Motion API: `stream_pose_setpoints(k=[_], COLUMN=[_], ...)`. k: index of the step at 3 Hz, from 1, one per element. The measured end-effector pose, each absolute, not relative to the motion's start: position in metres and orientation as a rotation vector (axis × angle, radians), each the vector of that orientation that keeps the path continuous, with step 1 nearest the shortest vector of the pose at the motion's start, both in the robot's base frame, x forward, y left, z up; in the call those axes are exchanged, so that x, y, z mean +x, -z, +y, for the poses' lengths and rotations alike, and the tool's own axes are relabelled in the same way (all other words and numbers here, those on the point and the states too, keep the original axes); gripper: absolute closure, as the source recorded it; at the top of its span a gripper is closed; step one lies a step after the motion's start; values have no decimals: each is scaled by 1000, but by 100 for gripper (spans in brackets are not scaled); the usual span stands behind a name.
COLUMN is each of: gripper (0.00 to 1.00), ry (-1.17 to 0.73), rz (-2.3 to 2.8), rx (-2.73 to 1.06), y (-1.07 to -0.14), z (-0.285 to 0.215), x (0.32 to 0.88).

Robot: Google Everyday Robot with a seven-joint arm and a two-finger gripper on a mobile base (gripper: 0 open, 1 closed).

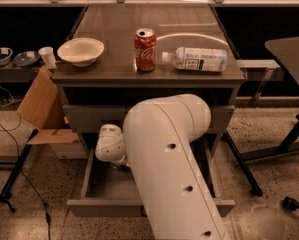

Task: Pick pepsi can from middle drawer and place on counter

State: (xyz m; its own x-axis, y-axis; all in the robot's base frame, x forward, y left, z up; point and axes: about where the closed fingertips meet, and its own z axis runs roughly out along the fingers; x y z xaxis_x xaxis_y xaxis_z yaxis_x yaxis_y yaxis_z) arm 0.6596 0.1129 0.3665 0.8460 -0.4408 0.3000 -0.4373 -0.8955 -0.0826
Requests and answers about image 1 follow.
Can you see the blue pepsi can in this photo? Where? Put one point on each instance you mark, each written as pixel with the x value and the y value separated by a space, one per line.
pixel 115 166

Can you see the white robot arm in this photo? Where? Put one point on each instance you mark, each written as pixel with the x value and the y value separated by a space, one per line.
pixel 155 142

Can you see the open grey bottom drawer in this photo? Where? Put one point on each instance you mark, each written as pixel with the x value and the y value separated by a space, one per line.
pixel 109 192

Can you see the closed grey upper drawer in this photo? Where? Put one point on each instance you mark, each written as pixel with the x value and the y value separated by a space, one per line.
pixel 89 118

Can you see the grey drawer cabinet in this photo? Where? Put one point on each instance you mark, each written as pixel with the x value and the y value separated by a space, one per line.
pixel 131 68

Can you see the white bowl on counter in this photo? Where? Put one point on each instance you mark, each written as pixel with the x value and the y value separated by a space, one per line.
pixel 81 52

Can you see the red coca-cola can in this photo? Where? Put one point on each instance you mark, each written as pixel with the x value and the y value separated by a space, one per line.
pixel 145 49

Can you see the brown cardboard box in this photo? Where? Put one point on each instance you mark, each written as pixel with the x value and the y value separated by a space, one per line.
pixel 42 107

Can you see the clear plastic water bottle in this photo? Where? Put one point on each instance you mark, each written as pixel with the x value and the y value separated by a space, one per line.
pixel 197 59

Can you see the white paper cup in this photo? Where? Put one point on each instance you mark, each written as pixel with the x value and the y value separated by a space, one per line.
pixel 47 55

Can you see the black tripod stand left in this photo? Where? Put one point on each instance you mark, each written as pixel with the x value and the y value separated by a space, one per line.
pixel 5 193

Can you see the blue patterned bowl right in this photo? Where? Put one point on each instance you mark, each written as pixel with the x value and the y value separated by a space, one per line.
pixel 26 59

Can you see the blue patterned bowl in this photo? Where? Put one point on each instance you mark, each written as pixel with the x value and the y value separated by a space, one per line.
pixel 26 59
pixel 5 55

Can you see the grey side shelf left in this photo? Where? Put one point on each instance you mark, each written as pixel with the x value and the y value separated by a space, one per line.
pixel 13 74

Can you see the blue patterned bowl left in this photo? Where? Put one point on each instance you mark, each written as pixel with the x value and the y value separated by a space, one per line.
pixel 5 55

